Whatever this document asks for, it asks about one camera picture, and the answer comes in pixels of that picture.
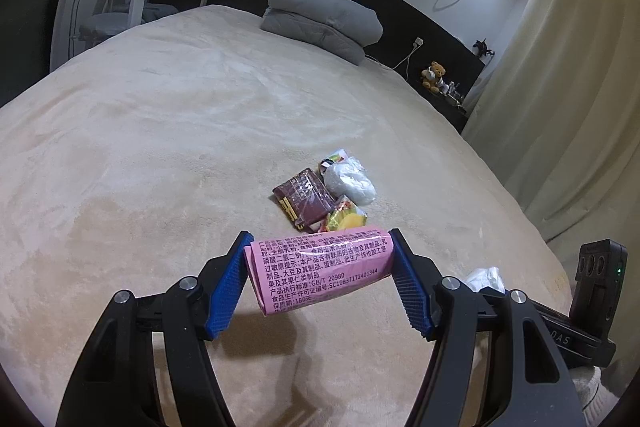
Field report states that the white charger cable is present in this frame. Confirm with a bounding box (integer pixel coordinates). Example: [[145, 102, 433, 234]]
[[364, 38, 426, 72]]

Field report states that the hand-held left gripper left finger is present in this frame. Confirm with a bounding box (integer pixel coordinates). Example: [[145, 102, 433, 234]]
[[55, 231, 253, 427]]

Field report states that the grey pillow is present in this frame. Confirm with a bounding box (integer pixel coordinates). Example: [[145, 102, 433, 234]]
[[262, 14, 367, 66]]

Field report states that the black bedside table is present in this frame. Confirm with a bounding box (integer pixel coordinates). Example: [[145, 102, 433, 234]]
[[410, 79, 471, 134]]

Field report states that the white plastic bag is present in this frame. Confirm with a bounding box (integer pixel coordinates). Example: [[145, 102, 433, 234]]
[[324, 155, 377, 206]]

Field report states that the grey folded duvet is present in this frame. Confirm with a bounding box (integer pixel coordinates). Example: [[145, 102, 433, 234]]
[[261, 0, 384, 48]]

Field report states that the cream curtain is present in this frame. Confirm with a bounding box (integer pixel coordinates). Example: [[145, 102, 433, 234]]
[[460, 0, 640, 244]]

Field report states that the dark red snack packet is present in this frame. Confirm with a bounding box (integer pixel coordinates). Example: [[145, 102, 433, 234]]
[[272, 168, 335, 230]]

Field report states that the small colourful wrapper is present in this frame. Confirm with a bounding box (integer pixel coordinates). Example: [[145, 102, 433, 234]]
[[319, 148, 349, 172]]

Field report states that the clear chair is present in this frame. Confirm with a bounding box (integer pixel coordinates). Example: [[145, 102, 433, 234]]
[[75, 0, 177, 44]]

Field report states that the beige plush bed blanket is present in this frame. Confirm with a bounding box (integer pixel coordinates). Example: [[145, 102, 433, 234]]
[[0, 4, 573, 427]]

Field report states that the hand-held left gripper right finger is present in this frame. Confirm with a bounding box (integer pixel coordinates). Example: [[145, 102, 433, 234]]
[[387, 228, 586, 427]]

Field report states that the group of small bottles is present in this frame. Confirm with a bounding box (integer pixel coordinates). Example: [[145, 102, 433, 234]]
[[440, 79, 466, 105]]

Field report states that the brown teddy bear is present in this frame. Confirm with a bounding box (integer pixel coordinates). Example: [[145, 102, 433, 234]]
[[419, 61, 449, 96]]

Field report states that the yellow colourful snack wrapper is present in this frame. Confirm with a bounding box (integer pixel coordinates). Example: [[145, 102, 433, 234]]
[[324, 196, 369, 233]]

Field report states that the pink snack wrapper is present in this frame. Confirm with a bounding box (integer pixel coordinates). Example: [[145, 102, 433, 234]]
[[243, 228, 396, 318]]

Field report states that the white tissue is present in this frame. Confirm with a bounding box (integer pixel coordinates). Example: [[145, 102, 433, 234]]
[[462, 267, 506, 294]]

